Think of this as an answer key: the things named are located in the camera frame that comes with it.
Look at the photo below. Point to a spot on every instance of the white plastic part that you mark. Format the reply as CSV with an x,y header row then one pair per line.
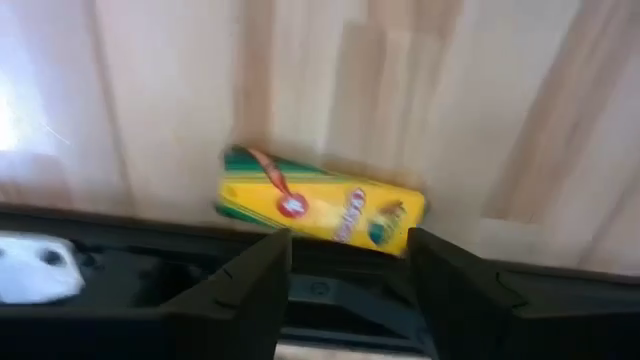
x,y
35,270

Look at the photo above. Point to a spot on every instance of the yellow crayon box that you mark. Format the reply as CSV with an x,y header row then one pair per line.
x,y
320,210

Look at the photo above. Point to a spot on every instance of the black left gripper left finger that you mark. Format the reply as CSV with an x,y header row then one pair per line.
x,y
240,310

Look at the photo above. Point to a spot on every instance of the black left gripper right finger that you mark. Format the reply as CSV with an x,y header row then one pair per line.
x,y
465,310

